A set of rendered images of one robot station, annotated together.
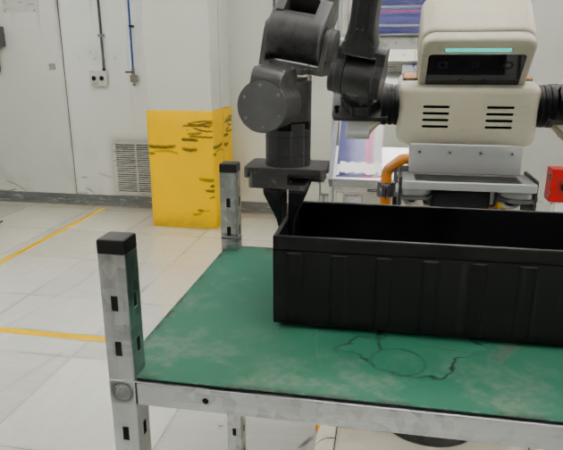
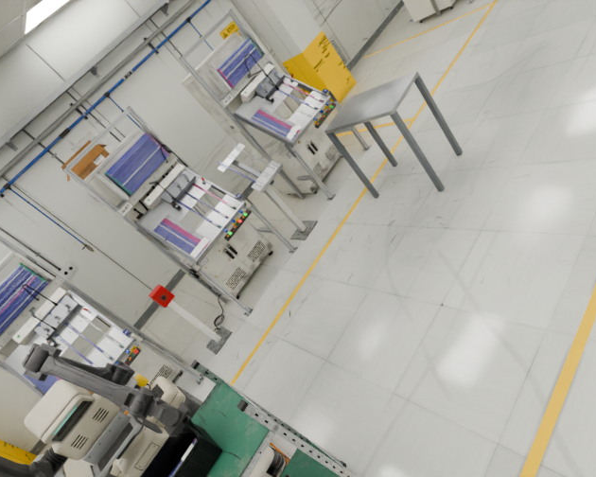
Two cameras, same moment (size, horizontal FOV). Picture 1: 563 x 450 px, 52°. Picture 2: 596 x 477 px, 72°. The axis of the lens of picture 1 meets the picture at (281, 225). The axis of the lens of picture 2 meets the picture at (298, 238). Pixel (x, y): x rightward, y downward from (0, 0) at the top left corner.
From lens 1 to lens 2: 1.18 m
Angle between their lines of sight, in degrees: 32
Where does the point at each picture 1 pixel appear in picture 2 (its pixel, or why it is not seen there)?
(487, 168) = (117, 430)
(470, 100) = (84, 424)
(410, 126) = (75, 454)
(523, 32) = (73, 400)
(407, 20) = (9, 312)
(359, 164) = not seen: hidden behind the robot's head
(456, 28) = (48, 425)
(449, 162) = (104, 445)
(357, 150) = not seen: hidden behind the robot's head
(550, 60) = (97, 219)
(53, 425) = not seen: outside the picture
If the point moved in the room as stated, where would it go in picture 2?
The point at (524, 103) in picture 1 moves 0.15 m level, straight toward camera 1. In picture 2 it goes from (102, 403) to (103, 425)
